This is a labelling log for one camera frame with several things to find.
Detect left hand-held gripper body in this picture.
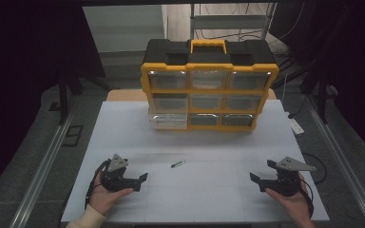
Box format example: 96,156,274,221
100,153,135,193

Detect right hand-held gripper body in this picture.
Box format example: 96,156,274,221
264,156,317,198

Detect person's left hand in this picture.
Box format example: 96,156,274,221
88,172,135,217

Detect person's right hand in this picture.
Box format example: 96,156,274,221
264,172,314,226

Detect white power strip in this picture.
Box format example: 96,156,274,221
286,117,305,136

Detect black stand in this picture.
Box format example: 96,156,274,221
48,70,85,126
299,70,339,125

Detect set of clear plastic drawers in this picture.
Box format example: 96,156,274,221
147,69,272,130

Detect yellow black drawer organizer cabinet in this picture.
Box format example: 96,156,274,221
140,38,280,133

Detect dark curtain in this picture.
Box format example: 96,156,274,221
0,0,106,204
267,0,365,160

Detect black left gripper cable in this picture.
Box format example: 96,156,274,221
84,159,112,211

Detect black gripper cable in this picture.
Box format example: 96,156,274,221
84,159,112,211
298,178,316,219

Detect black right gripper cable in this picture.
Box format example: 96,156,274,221
298,178,316,219

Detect black cable loop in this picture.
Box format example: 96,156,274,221
301,152,328,185

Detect black power cable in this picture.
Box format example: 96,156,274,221
287,94,309,120

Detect aluminium floor rail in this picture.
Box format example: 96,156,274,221
303,94,365,228
9,112,75,228

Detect bundle of black floor cables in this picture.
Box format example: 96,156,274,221
193,3,305,43

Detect grey metal shelf frame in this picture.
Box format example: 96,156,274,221
189,2,278,42

